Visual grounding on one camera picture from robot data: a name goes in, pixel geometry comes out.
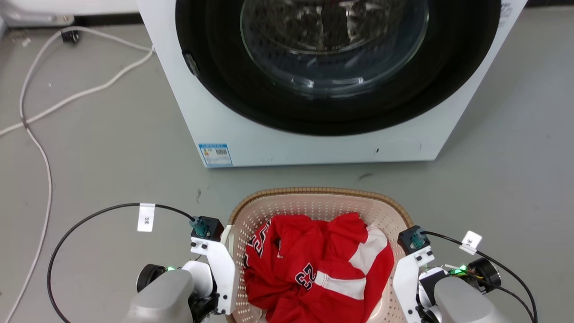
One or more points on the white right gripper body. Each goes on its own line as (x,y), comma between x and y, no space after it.
(407,278)

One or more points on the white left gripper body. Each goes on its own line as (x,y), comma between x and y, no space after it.
(223,269)

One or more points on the beige plastic laundry basket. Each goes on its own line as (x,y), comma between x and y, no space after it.
(314,204)

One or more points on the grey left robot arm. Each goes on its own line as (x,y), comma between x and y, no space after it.
(163,296)

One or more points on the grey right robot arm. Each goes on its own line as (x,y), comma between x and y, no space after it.
(457,300)

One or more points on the red white sports jersey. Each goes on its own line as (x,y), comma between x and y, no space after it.
(314,251)

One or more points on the blue white energy label sticker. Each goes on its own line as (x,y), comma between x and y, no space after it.
(215,154)

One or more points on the white front-load washing machine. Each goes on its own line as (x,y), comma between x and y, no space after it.
(314,146)

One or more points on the black round washing machine door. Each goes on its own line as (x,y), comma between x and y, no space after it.
(210,54)

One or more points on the white appliance base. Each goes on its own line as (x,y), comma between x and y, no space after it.
(54,9)

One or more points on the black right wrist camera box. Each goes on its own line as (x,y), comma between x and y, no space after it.
(410,240)

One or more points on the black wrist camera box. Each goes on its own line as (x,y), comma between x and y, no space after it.
(410,240)
(210,229)

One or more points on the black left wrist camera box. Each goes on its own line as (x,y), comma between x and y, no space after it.
(210,229)

